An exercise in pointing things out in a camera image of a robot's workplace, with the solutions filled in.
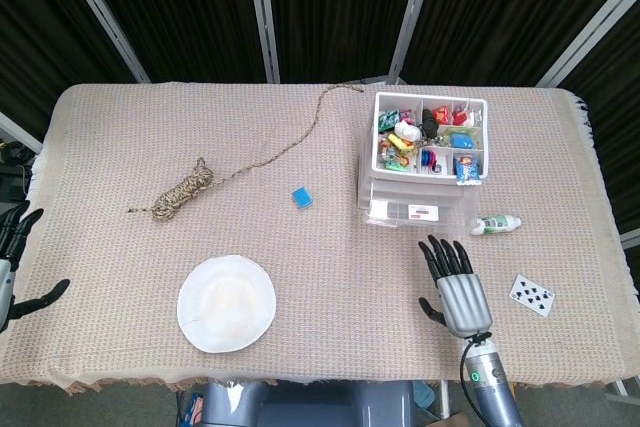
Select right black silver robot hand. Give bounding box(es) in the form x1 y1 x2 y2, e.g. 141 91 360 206
417 234 494 338

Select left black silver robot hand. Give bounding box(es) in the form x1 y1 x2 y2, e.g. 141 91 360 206
0 204 71 333

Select clear plastic drawer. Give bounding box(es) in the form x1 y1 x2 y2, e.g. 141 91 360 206
366 180 477 237

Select small white paper packet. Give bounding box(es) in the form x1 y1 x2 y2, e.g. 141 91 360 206
407 203 441 222

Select white compartment tray with trinkets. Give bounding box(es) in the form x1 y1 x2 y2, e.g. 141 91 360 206
357 91 489 212

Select spades playing card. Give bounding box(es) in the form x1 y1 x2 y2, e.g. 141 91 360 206
508 274 556 319

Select white bottle green label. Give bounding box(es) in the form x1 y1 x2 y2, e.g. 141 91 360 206
469 215 523 237

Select white table leg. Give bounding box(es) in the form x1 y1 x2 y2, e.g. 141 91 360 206
438 380 452 421

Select blue printed snack packet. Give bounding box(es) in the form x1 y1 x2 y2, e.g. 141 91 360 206
452 154 483 188

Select orange green candy packets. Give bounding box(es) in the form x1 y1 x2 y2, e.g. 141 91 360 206
379 142 419 171

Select blue green flat packet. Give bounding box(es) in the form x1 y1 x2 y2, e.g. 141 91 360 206
446 129 477 149

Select white round lump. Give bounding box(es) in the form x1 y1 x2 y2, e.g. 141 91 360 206
394 121 422 143

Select red white packet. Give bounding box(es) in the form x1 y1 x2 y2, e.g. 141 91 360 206
452 101 477 127

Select blue white block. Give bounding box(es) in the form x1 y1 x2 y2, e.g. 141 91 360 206
291 185 315 212

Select grey robot torso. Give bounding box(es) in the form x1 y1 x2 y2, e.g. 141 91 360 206
197 380 416 427

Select beige woven tablecloth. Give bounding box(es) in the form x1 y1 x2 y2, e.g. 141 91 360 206
0 81 640 393

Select white paper plate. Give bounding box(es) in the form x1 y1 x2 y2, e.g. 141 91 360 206
176 254 278 354

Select blue red floor packet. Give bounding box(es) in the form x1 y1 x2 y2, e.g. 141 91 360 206
182 389 207 427

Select black pleated curtain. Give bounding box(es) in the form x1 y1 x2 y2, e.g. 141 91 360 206
0 0 640 243

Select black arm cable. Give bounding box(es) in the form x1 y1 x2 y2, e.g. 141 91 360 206
458 331 516 427

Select black equipment with cables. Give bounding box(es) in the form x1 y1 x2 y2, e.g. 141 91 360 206
0 139 36 198

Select tan black braided rope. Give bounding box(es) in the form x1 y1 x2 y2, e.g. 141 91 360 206
127 82 366 222

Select white metal frame post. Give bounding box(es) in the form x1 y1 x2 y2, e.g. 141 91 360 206
52 0 151 84
244 0 281 84
534 0 640 89
387 0 441 85

